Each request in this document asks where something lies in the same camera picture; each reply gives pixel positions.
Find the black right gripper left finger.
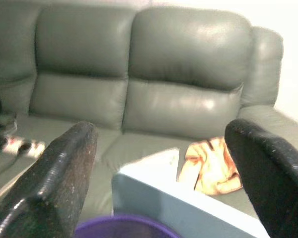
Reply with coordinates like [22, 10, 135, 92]
[0, 120, 99, 238]

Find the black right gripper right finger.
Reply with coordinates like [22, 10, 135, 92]
[224, 118, 298, 238]

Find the purple plastic rubbish bin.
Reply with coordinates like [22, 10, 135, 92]
[74, 214, 176, 238]

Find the black floor fan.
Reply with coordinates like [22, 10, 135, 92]
[0, 84, 18, 137]

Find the light blue plastic chair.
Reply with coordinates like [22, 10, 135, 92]
[111, 147, 273, 238]

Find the grey green leather sofa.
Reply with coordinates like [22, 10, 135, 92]
[0, 0, 298, 225]

